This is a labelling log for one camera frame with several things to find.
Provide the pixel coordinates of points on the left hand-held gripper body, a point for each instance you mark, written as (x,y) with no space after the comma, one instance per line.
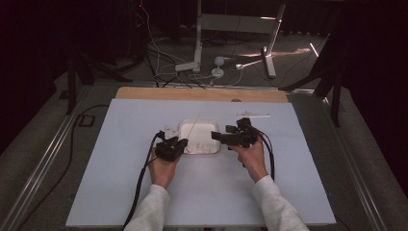
(168,149)

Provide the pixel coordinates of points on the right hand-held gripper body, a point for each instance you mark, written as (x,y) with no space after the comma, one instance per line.
(243,136)

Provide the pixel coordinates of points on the thin wooden skewer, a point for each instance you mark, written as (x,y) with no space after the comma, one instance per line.
(193,127)

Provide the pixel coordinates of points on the white metal-rimmed tray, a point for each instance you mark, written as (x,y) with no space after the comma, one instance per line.
(200,131)

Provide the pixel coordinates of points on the person's left hand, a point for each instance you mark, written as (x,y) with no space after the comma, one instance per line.
(162,171)

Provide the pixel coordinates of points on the person's right hand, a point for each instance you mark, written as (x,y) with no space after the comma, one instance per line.
(253,162)

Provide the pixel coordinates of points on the light blue table mat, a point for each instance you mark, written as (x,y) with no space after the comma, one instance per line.
(208,192)

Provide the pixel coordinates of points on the white round device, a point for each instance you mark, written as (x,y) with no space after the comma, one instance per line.
(218,61)

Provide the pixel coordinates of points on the white power strip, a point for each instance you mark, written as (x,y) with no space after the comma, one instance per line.
(186,66)

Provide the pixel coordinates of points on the black stand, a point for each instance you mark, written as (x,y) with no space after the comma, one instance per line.
(71,86)
(335,102)

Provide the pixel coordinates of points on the black square floor frame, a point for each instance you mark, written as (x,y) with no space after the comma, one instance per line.
(80,121)

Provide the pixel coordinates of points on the white metal desk frame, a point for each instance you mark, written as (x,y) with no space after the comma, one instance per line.
(237,23)

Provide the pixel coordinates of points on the metal floor rail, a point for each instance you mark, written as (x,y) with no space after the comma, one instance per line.
(41,163)
(356,179)

